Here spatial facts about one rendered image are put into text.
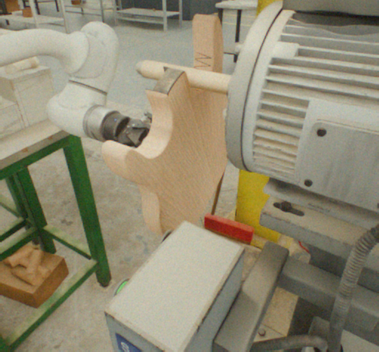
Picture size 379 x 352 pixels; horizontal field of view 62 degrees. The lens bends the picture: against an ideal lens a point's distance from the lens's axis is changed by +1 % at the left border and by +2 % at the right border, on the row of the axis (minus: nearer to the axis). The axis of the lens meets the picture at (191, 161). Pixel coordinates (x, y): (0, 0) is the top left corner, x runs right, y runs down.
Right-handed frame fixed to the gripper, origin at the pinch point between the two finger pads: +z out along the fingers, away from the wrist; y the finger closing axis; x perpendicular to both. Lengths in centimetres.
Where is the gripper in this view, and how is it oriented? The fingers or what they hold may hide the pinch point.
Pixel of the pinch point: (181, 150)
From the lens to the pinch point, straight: 69.7
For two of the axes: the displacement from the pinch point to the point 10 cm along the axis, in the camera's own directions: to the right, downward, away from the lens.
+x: -2.1, -5.6, -8.0
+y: -4.8, 7.7, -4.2
